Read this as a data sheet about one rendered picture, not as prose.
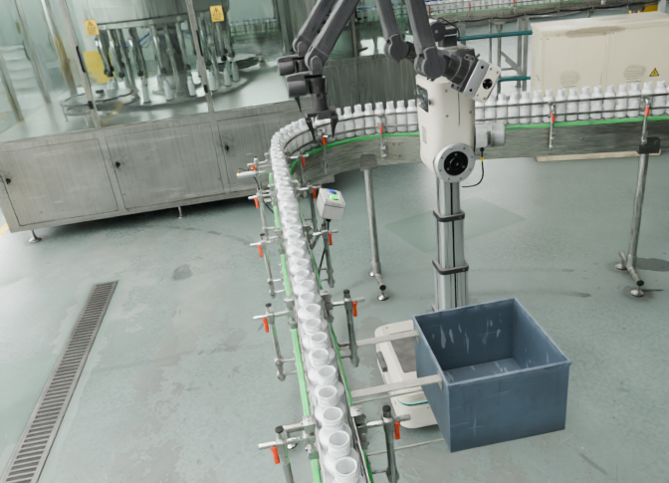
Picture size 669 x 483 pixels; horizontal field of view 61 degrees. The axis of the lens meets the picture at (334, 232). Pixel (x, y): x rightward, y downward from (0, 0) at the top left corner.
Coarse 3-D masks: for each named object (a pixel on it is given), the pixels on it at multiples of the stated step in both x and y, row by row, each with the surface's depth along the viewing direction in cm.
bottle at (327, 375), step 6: (324, 366) 113; (330, 366) 113; (318, 372) 111; (324, 372) 113; (330, 372) 114; (318, 378) 111; (324, 378) 110; (330, 378) 110; (336, 378) 112; (318, 384) 114; (324, 384) 111; (330, 384) 111; (336, 384) 112; (342, 384) 114; (318, 390) 112; (342, 390) 113; (342, 396) 112; (318, 402) 113; (342, 402) 113
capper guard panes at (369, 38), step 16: (336, 0) 629; (368, 0) 634; (400, 0) 639; (368, 16) 641; (400, 16) 646; (320, 32) 640; (368, 32) 648; (400, 32) 653; (336, 48) 649; (352, 48) 652; (368, 48) 655
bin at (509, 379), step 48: (384, 336) 159; (432, 336) 167; (480, 336) 170; (528, 336) 160; (384, 384) 141; (432, 384) 152; (480, 384) 137; (528, 384) 140; (480, 432) 144; (528, 432) 146
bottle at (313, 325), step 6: (312, 318) 129; (306, 324) 128; (312, 324) 130; (318, 324) 129; (306, 330) 127; (312, 330) 126; (318, 330) 127; (306, 336) 129; (306, 342) 128; (306, 348) 128; (306, 354) 129; (306, 360) 130
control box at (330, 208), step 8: (320, 192) 216; (328, 192) 214; (336, 192) 217; (320, 200) 213; (328, 200) 206; (336, 200) 208; (320, 208) 211; (328, 208) 207; (336, 208) 207; (328, 216) 208; (336, 216) 208; (328, 224) 213; (320, 264) 217; (320, 272) 217
